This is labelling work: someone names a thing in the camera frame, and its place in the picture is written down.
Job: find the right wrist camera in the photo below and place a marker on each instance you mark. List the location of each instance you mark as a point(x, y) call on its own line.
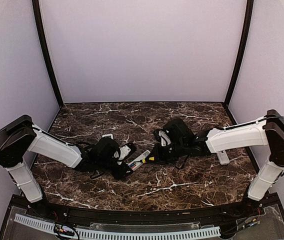
point(162, 137)

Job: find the left black frame post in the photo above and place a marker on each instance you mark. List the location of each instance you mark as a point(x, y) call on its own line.
point(45, 52)

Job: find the yellow handled screwdriver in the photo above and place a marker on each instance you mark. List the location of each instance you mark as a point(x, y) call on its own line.
point(145, 160)

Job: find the white remote at right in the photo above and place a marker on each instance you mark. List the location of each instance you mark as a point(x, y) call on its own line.
point(223, 157)

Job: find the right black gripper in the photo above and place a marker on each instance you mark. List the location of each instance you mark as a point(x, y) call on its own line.
point(158, 158)

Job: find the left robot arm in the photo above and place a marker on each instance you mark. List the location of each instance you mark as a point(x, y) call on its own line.
point(22, 135)

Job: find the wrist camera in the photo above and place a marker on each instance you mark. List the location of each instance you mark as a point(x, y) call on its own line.
point(125, 151)
point(162, 137)

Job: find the black frame post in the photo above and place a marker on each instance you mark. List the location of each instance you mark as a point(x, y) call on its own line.
point(45, 52)
point(240, 52)

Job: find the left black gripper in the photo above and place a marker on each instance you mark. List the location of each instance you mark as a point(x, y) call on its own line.
point(121, 174)

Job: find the white TCL air-conditioner remote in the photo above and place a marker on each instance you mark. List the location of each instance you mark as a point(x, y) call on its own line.
point(110, 135)

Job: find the right black frame post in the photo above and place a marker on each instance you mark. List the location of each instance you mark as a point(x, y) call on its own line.
point(240, 52)

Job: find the slim white remote control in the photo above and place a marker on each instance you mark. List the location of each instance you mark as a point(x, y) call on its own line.
point(143, 155)

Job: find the orange blue battery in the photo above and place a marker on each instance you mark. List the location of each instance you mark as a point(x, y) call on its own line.
point(133, 165)

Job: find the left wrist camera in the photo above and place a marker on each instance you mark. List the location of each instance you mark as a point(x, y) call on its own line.
point(125, 151)

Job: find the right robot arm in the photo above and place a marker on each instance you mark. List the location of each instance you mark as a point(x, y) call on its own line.
point(175, 139)

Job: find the white slotted cable duct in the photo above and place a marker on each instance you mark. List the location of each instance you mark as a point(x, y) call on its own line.
point(103, 231)

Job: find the black front rail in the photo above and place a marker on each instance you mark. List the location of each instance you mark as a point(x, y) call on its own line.
point(214, 215)

